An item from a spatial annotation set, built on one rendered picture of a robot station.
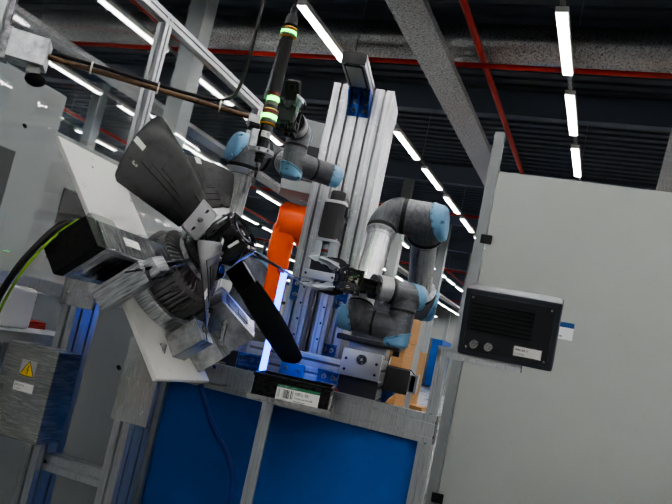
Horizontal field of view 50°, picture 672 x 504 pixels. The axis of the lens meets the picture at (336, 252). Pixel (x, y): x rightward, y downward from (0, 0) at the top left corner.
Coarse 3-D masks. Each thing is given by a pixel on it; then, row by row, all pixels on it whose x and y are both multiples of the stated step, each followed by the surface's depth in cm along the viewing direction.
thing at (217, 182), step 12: (192, 156) 204; (204, 168) 202; (216, 168) 205; (204, 180) 197; (216, 180) 199; (228, 180) 203; (204, 192) 193; (216, 192) 194; (228, 192) 197; (216, 204) 190; (228, 204) 192
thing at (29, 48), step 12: (12, 36) 175; (24, 36) 176; (36, 36) 177; (12, 48) 175; (24, 48) 176; (36, 48) 176; (48, 48) 178; (12, 60) 178; (24, 60) 176; (36, 60) 176; (48, 60) 182
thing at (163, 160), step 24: (144, 144) 164; (168, 144) 170; (120, 168) 158; (144, 168) 164; (168, 168) 169; (192, 168) 175; (144, 192) 164; (168, 192) 169; (192, 192) 174; (168, 216) 170
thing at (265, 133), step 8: (296, 8) 200; (288, 16) 198; (296, 16) 199; (288, 24) 201; (296, 24) 199; (264, 128) 194; (272, 128) 195; (264, 136) 194; (264, 144) 194; (256, 152) 194; (256, 160) 194
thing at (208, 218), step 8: (200, 208) 177; (208, 208) 178; (192, 216) 175; (200, 216) 177; (208, 216) 178; (216, 216) 180; (184, 224) 174; (192, 224) 176; (200, 224) 177; (208, 224) 179; (192, 232) 176; (200, 232) 177
